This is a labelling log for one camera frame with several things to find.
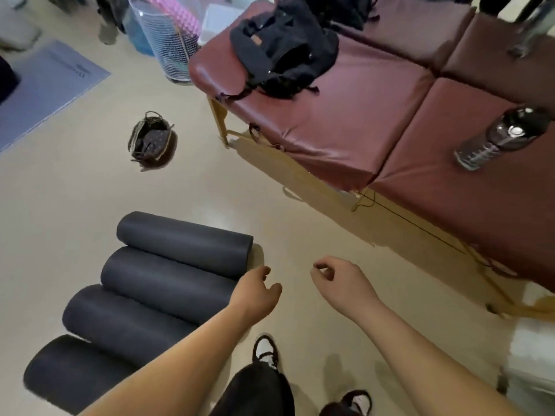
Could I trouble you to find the black backpack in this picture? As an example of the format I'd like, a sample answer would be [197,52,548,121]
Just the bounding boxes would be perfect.
[216,0,340,102]

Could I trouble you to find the blue plastic bin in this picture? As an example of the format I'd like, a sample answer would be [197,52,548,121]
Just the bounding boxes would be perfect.
[123,8,157,57]

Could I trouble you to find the person's right forearm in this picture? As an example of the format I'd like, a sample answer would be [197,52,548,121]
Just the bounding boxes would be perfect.
[353,298,526,416]

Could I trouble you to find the person's left hand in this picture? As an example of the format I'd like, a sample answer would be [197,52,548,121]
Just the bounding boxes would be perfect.
[227,266,283,328]

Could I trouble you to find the white mesh laundry basket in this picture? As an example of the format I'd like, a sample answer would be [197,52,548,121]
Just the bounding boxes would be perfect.
[128,0,205,86]

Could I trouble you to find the maroon carry strap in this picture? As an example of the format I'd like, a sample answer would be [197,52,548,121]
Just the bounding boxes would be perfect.
[475,254,519,280]
[247,122,285,151]

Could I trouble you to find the dark wicker basket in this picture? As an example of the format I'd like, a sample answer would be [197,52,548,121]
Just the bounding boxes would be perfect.
[128,111,177,164]

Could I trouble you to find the grey yoga mat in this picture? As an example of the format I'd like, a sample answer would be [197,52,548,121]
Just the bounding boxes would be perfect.
[100,246,239,326]
[62,284,198,370]
[116,211,254,281]
[23,335,138,415]

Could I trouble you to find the grey dotted fabric liner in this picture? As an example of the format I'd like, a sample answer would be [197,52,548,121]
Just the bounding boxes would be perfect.
[140,128,171,159]

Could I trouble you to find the blue yoga mat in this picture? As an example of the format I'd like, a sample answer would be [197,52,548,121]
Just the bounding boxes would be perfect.
[0,40,112,153]

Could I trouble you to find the wooden massage table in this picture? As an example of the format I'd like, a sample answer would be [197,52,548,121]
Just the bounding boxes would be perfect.
[188,0,555,319]
[331,0,555,116]

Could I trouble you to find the person's left forearm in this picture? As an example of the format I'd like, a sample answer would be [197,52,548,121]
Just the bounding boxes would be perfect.
[80,298,257,416]

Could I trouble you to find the clear bottle black cap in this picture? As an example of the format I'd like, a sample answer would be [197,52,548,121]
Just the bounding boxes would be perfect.
[454,106,552,172]

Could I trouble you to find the black bag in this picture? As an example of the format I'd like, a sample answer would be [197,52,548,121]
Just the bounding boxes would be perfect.
[299,0,380,32]

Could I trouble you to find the person's black trousers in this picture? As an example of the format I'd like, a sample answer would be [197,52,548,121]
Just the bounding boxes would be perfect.
[210,362,297,416]

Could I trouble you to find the white plastic box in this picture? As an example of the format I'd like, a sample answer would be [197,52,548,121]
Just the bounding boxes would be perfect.
[197,3,246,46]

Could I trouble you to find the person's right hand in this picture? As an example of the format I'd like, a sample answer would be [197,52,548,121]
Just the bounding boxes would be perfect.
[310,255,385,322]

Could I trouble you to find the black cushion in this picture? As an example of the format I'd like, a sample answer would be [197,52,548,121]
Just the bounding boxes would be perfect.
[0,55,20,105]

